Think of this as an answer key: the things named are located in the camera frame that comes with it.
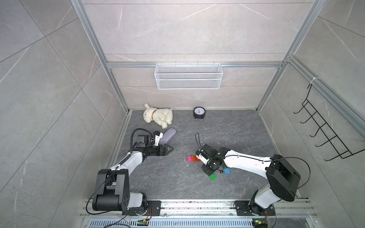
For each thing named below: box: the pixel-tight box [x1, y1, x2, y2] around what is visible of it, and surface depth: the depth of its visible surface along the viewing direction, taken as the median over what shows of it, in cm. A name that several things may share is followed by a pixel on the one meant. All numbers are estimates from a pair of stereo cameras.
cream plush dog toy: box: [143, 103, 173, 129], surface depth 109 cm
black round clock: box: [192, 106, 206, 119], surface depth 117 cm
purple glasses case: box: [158, 128, 177, 145], surface depth 102 cm
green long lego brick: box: [209, 173, 218, 181], surface depth 85 cm
